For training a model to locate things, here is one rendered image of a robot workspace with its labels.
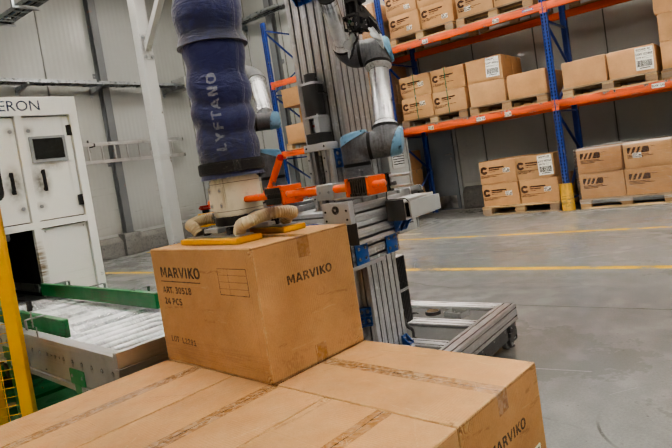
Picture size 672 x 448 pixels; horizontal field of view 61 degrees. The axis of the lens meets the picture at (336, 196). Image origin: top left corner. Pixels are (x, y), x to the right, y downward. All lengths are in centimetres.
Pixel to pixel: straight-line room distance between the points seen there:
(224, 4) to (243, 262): 84
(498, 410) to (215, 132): 117
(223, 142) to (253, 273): 47
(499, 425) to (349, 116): 158
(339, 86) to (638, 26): 783
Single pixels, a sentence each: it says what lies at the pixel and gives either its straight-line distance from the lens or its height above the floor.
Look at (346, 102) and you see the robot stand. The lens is 262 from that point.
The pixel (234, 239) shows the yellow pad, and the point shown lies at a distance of 177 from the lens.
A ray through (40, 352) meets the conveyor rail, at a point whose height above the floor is 52.
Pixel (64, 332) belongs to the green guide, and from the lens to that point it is 291.
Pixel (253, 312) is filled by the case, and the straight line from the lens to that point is 168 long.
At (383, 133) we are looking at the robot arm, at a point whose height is 124.
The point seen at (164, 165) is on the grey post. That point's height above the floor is 139.
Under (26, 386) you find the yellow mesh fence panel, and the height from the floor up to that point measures 40.
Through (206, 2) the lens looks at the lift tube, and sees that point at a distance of 195.
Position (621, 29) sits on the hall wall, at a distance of 1008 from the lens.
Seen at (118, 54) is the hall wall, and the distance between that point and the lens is 1317.
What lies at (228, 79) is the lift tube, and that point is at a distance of 191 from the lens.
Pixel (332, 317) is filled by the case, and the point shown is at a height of 66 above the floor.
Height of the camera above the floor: 113
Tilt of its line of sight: 3 degrees down
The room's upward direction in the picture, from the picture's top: 9 degrees counter-clockwise
